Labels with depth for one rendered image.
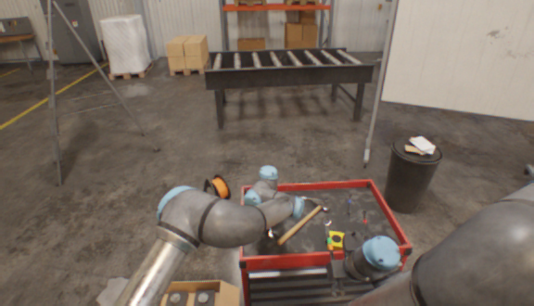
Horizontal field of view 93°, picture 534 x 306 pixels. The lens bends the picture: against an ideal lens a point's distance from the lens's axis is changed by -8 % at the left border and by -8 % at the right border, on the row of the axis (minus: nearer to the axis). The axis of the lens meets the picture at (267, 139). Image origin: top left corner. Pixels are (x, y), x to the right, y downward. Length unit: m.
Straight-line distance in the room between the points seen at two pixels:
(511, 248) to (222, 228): 0.51
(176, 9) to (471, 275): 8.86
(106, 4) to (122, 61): 2.71
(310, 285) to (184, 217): 0.77
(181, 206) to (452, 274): 0.55
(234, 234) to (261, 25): 8.28
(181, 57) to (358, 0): 5.40
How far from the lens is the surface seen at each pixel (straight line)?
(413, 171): 2.60
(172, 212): 0.70
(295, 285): 1.30
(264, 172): 1.10
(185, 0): 8.88
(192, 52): 6.87
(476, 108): 3.45
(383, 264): 0.70
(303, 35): 7.81
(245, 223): 0.67
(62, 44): 9.84
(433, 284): 0.37
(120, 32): 7.20
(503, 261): 0.35
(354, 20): 9.29
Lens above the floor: 1.90
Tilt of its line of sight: 30 degrees down
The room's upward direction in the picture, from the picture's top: 1 degrees counter-clockwise
